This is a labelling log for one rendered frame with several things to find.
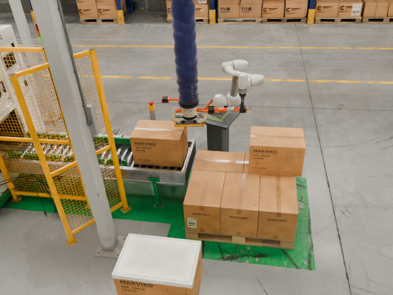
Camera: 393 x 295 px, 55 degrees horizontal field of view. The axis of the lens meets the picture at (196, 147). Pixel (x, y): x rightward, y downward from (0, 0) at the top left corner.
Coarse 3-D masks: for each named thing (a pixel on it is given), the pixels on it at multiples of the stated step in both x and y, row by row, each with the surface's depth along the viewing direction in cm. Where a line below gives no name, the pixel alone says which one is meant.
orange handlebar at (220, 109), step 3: (168, 99) 445; (171, 99) 445; (174, 99) 445; (177, 99) 445; (177, 108) 426; (180, 108) 426; (198, 108) 424; (201, 108) 424; (207, 108) 423; (216, 108) 423; (219, 108) 421; (222, 108) 420; (225, 108) 422; (234, 108) 421; (237, 108) 421; (177, 111) 422; (180, 111) 422; (198, 111) 421; (201, 111) 421; (204, 111) 421; (207, 111) 420; (216, 111) 420; (219, 111) 420; (222, 111) 420
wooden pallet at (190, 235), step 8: (192, 232) 424; (200, 232) 422; (208, 232) 419; (208, 240) 427; (216, 240) 425; (224, 240) 425; (232, 240) 420; (240, 240) 418; (248, 240) 423; (256, 240) 423; (264, 240) 422; (272, 240) 422; (280, 240) 407; (288, 240) 405; (288, 248) 412
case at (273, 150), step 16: (256, 128) 441; (272, 128) 440; (288, 128) 438; (256, 144) 415; (272, 144) 414; (288, 144) 412; (304, 144) 411; (256, 160) 425; (272, 160) 422; (288, 160) 418
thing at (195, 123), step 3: (183, 120) 422; (195, 120) 421; (174, 123) 423; (180, 123) 422; (183, 123) 422; (186, 123) 421; (189, 123) 421; (192, 123) 421; (195, 123) 421; (198, 123) 420; (201, 123) 420; (174, 126) 421; (177, 126) 420; (180, 126) 420
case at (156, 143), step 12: (144, 120) 467; (132, 132) 446; (144, 132) 444; (156, 132) 443; (168, 132) 442; (180, 132) 441; (132, 144) 443; (144, 144) 440; (156, 144) 437; (168, 144) 434; (180, 144) 433; (144, 156) 451; (156, 156) 448; (168, 156) 445; (180, 156) 442
